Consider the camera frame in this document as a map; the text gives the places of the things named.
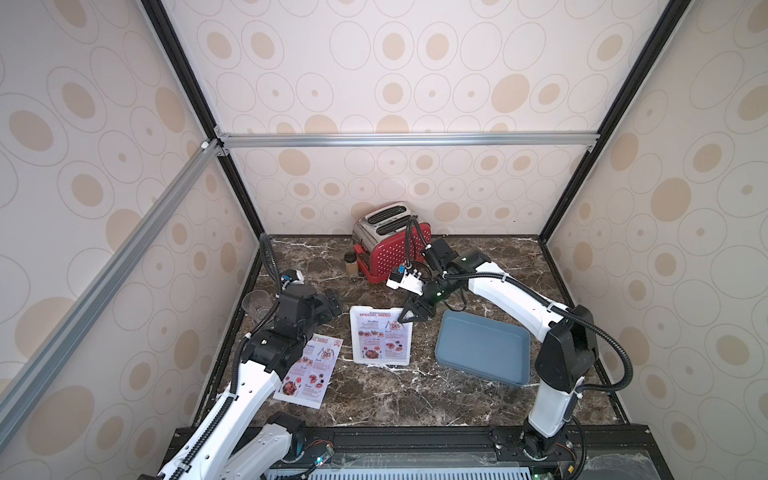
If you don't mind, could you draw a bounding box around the blue-grey plastic tray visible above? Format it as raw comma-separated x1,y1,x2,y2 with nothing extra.
435,311,531,386

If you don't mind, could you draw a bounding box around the clear drinking glass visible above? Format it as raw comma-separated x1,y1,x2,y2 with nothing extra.
241,290,275,325

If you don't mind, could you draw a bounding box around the old printed menu sheet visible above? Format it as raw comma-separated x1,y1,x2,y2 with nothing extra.
273,334,343,409

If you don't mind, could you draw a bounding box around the small brown spice jar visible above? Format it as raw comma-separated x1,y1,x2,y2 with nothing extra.
344,250,359,278

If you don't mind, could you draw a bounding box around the horizontal aluminium frame bar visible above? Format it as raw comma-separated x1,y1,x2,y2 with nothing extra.
203,131,600,152

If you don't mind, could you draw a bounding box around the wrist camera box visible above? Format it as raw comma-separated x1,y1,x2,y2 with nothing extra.
280,269,305,289
386,265,424,296

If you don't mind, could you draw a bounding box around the slanted aluminium frame bar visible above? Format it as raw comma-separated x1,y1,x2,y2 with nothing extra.
1,139,222,449

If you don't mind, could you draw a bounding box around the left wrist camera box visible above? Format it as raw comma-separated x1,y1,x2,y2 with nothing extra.
280,269,305,289

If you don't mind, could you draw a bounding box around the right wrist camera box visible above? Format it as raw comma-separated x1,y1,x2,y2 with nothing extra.
386,265,424,296

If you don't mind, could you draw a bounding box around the new printed menu sheet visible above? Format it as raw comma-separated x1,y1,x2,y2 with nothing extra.
355,309,412,364

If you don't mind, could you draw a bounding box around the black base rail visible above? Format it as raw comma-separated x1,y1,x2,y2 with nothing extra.
273,412,672,479

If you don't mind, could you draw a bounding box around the red and chrome toaster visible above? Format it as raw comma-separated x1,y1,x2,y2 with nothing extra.
352,202,432,284

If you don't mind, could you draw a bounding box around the clear acrylic menu holder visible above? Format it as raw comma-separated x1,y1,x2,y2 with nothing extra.
349,305,414,367

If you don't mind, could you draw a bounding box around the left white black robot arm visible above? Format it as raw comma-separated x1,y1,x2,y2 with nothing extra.
153,282,343,479

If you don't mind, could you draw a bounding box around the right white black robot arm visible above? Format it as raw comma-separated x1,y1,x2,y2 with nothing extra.
386,239,634,458

